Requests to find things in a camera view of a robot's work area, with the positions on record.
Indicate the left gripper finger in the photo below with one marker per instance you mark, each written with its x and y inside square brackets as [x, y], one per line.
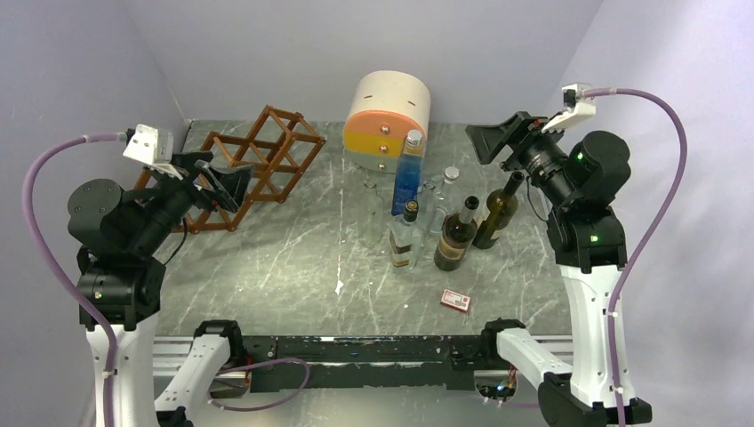
[224, 183]
[246, 174]

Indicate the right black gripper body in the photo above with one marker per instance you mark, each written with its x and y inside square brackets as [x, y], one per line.
[541, 157]

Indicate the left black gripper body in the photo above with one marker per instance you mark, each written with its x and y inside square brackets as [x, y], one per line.
[169, 198]

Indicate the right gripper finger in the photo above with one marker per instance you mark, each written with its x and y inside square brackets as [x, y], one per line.
[489, 141]
[546, 141]

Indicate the brown wooden wine rack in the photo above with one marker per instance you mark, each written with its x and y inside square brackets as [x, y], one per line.
[281, 145]

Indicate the clear bottle silver cap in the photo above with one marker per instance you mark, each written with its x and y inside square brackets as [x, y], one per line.
[436, 200]

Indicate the clear bottle black gold label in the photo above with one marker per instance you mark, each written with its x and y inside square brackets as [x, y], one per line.
[405, 236]

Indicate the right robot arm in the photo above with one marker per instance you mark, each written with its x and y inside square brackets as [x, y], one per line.
[589, 245]

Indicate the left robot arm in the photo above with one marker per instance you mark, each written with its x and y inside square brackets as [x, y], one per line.
[119, 232]

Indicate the olive green wine bottle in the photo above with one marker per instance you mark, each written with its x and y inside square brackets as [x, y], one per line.
[499, 209]

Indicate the tall blue glass bottle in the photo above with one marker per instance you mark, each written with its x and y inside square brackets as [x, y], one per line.
[408, 173]

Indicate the dark brown wine bottle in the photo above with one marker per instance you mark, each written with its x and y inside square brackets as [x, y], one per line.
[458, 232]

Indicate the cylindrical drawer cabinet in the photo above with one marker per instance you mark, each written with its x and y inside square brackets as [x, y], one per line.
[387, 105]

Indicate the small red white box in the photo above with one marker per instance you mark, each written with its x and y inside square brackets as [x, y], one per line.
[455, 301]

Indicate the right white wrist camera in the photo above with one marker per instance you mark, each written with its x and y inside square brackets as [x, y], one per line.
[577, 108]

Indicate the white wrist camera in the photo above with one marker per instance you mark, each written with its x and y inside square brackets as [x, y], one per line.
[577, 108]
[152, 147]

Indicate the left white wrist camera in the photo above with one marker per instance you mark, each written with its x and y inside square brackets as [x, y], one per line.
[152, 147]

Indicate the aluminium rail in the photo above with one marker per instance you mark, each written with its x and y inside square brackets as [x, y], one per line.
[554, 348]

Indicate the black base frame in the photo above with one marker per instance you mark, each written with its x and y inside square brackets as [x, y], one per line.
[284, 362]

